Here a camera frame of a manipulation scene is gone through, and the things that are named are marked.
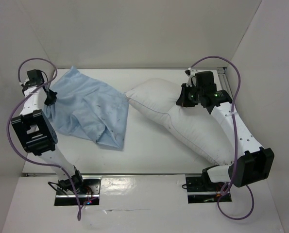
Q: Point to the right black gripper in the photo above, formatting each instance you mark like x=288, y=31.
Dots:
x=183, y=96

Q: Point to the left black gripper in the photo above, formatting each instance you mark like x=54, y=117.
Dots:
x=53, y=98

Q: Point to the light blue pillowcase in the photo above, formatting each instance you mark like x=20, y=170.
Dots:
x=89, y=109

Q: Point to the white pillow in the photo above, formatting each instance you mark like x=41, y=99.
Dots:
x=195, y=127

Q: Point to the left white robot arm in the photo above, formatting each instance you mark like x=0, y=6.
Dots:
x=38, y=137

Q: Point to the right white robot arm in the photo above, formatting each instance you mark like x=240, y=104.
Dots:
x=252, y=162

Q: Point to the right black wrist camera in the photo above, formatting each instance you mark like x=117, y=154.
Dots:
x=205, y=78

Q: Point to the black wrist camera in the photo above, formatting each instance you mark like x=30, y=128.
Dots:
x=35, y=78
x=205, y=78

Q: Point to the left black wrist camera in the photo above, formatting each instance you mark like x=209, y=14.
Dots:
x=35, y=78

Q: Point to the aluminium rail frame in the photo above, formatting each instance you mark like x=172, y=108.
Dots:
x=223, y=80

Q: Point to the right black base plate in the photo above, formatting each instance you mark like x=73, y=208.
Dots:
x=200, y=192

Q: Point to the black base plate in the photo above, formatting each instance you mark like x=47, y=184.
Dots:
x=200, y=192
x=88, y=195

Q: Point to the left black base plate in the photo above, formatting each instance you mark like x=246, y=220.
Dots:
x=88, y=195

